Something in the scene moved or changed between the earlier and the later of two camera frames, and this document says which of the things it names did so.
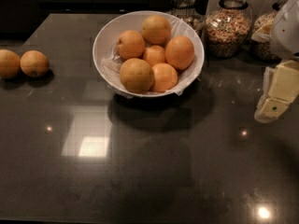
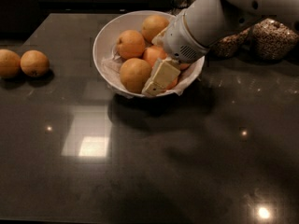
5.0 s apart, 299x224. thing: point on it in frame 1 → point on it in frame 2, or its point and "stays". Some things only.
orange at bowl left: [130, 45] stays
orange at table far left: [9, 64] stays
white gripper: [286, 32] → [177, 40]
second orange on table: [35, 63] stays
